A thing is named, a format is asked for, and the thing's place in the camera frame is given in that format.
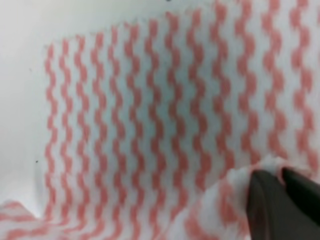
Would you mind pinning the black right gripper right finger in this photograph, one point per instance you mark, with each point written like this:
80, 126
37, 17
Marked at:
301, 210

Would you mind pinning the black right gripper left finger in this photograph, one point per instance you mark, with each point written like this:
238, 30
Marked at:
270, 212

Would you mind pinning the pink white striped towel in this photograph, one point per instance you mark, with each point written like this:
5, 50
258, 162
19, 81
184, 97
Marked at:
153, 128

